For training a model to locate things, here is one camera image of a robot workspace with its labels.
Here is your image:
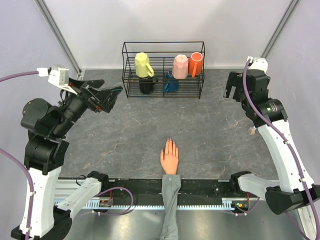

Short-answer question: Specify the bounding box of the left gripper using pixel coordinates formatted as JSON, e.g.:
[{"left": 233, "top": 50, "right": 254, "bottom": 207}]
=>
[{"left": 53, "top": 75, "right": 124, "bottom": 136}]

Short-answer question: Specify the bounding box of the glitter nail polish bottle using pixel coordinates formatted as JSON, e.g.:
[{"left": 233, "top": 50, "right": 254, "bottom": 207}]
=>
[{"left": 248, "top": 126, "right": 256, "bottom": 136}]

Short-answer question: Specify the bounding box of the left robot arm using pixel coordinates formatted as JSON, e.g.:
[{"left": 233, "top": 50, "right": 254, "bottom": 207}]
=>
[{"left": 11, "top": 79, "right": 123, "bottom": 240}]

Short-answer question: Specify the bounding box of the grey sleeved forearm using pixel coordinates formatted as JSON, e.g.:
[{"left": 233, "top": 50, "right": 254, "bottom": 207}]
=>
[{"left": 160, "top": 174, "right": 181, "bottom": 240}]

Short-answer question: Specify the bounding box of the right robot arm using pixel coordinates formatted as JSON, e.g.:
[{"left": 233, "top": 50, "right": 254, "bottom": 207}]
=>
[{"left": 223, "top": 69, "right": 320, "bottom": 215}]

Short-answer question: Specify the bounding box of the mannequin hand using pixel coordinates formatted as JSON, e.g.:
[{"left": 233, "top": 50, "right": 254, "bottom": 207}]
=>
[{"left": 160, "top": 138, "right": 179, "bottom": 175}]

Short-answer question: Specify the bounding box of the orange mug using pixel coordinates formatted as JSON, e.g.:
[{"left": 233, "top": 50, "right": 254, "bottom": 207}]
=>
[{"left": 188, "top": 52, "right": 204, "bottom": 78}]

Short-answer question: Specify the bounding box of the black mug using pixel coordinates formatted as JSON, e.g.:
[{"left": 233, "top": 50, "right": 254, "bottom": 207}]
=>
[{"left": 138, "top": 76, "right": 158, "bottom": 95}]

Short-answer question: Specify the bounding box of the yellow faceted mug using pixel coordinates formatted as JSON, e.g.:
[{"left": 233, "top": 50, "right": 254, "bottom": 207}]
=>
[{"left": 134, "top": 52, "right": 155, "bottom": 78}]

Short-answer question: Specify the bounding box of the pink faceted mug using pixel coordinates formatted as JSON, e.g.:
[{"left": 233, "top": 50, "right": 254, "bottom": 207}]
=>
[{"left": 172, "top": 54, "right": 189, "bottom": 80}]

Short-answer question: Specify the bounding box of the blue mug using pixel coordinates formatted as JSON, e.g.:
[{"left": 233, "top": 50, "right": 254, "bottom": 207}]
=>
[{"left": 163, "top": 70, "right": 179, "bottom": 94}]

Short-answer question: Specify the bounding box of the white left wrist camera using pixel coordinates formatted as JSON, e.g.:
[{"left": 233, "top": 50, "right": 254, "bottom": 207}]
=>
[{"left": 36, "top": 65, "right": 78, "bottom": 95}]

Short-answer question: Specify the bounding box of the black wire rack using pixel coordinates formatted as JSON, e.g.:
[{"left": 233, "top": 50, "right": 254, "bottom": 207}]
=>
[{"left": 121, "top": 41, "right": 206, "bottom": 99}]

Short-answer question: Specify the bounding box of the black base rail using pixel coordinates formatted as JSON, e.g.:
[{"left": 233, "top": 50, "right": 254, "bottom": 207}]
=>
[{"left": 101, "top": 174, "right": 255, "bottom": 207}]

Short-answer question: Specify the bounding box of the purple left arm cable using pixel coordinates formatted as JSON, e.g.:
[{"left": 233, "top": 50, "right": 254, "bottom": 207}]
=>
[{"left": 0, "top": 70, "right": 41, "bottom": 240}]

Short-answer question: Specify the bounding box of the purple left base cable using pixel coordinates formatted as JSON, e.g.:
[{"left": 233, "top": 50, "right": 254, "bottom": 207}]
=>
[{"left": 74, "top": 186, "right": 135, "bottom": 217}]

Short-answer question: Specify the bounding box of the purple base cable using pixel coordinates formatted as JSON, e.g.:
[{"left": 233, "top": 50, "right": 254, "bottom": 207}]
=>
[
  {"left": 74, "top": 186, "right": 135, "bottom": 217},
  {"left": 222, "top": 197, "right": 261, "bottom": 217}
]

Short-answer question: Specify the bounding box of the grey slotted cable duct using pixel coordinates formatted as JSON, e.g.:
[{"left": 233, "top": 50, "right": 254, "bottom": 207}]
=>
[{"left": 53, "top": 197, "right": 261, "bottom": 211}]

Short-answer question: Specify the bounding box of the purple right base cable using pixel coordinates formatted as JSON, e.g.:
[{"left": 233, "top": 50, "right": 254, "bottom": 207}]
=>
[{"left": 222, "top": 197, "right": 261, "bottom": 217}]

